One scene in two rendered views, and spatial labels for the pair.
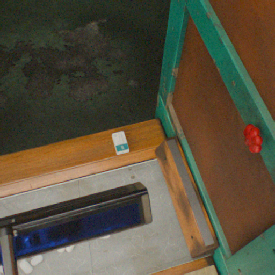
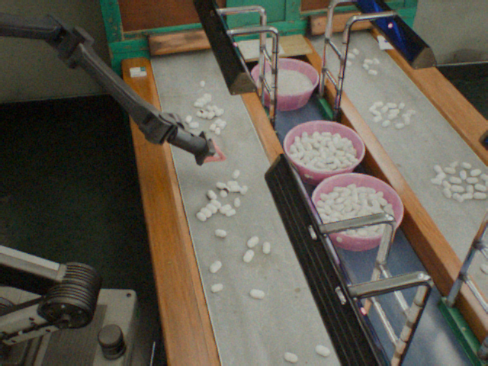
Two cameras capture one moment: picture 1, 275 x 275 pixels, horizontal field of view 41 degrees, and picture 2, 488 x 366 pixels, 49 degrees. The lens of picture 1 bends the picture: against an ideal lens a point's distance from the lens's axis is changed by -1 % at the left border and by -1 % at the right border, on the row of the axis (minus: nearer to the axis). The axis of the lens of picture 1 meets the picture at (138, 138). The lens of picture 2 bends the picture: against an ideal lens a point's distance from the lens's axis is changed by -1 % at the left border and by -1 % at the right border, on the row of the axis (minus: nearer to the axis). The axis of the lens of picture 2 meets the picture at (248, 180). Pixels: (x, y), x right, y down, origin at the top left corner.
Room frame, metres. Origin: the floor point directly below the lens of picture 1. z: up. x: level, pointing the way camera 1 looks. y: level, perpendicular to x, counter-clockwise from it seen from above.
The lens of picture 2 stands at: (-0.14, 1.81, 1.88)
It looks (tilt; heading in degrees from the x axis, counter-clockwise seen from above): 43 degrees down; 276
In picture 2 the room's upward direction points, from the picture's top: straight up
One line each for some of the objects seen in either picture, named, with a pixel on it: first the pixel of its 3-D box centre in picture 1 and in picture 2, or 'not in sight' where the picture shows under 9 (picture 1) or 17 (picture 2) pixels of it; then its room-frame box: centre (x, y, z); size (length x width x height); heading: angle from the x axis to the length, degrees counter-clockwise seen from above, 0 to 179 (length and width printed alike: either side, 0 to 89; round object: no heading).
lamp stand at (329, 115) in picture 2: not in sight; (354, 62); (-0.34, 0.11, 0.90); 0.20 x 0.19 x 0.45; 110
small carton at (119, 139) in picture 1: (120, 143); (138, 72); (0.48, 0.05, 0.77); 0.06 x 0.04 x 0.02; 20
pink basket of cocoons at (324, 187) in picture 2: not in sight; (354, 214); (-0.34, 0.69, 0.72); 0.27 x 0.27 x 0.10
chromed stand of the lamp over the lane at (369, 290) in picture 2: not in sight; (355, 315); (-0.30, 1.16, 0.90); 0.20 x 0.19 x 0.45; 110
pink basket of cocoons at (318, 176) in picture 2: not in sight; (322, 155); (-0.24, 0.42, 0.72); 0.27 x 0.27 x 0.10
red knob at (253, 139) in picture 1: (254, 138); not in sight; (0.26, -0.17, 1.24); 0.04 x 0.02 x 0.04; 20
